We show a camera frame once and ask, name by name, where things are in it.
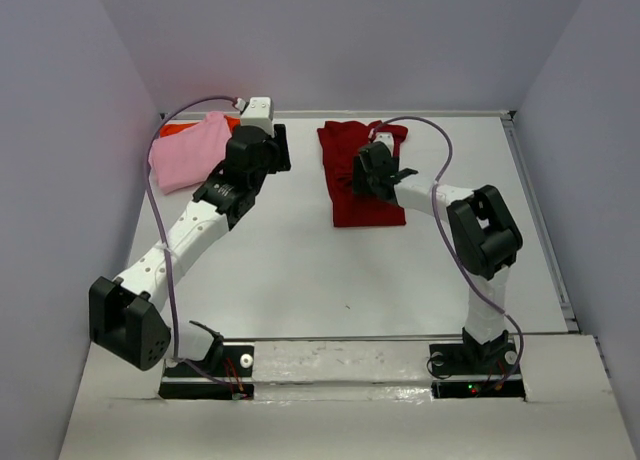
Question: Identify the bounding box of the dark red t shirt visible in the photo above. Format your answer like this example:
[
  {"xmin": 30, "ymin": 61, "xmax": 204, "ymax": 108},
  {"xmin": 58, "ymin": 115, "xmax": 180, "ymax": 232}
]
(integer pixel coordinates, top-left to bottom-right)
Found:
[{"xmin": 316, "ymin": 119, "xmax": 410, "ymax": 229}]

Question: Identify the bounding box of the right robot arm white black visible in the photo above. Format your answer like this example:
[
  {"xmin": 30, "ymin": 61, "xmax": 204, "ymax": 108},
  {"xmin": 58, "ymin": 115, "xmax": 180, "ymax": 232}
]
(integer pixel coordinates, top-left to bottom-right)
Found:
[{"xmin": 353, "ymin": 141, "xmax": 523, "ymax": 382}]

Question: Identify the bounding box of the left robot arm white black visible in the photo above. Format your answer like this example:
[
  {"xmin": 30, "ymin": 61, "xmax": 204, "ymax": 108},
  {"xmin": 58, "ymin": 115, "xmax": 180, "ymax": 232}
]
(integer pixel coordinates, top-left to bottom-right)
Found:
[{"xmin": 88, "ymin": 124, "xmax": 291, "ymax": 371}]

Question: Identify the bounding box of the orange folded t shirt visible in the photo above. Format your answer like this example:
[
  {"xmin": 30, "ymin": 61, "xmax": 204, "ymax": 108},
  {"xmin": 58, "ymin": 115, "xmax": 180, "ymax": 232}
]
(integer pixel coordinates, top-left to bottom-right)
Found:
[{"xmin": 159, "ymin": 115, "xmax": 240, "ymax": 137}]

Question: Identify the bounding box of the pink folded t shirt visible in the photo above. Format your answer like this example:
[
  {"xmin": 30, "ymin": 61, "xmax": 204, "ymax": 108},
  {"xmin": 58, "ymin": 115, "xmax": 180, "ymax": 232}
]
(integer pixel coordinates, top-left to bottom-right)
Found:
[{"xmin": 148, "ymin": 111, "xmax": 232, "ymax": 195}]

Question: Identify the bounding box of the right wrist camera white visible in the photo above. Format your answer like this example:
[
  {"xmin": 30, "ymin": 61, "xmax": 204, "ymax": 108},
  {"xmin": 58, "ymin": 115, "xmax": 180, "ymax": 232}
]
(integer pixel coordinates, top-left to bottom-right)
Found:
[{"xmin": 373, "ymin": 132, "xmax": 395, "ymax": 156}]

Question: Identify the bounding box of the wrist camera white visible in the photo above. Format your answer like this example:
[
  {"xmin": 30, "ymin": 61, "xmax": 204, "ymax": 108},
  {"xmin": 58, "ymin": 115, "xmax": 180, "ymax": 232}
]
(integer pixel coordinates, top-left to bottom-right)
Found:
[
  {"xmin": 373, "ymin": 132, "xmax": 395, "ymax": 156},
  {"xmin": 233, "ymin": 97, "xmax": 275, "ymax": 137}
]

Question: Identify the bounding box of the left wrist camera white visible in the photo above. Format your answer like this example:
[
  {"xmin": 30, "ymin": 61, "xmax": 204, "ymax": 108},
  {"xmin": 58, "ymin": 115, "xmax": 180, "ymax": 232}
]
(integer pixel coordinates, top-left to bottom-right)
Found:
[{"xmin": 233, "ymin": 97, "xmax": 275, "ymax": 137}]

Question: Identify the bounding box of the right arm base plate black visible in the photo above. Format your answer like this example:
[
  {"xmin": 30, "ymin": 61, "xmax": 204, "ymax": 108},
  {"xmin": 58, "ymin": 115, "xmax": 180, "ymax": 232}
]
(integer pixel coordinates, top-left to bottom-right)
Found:
[{"xmin": 426, "ymin": 342, "xmax": 526, "ymax": 400}]

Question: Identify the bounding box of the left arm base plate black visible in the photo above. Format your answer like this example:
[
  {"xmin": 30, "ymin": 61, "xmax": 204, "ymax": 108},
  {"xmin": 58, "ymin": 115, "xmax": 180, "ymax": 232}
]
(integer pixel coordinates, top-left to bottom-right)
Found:
[{"xmin": 158, "ymin": 342, "xmax": 255, "ymax": 401}]

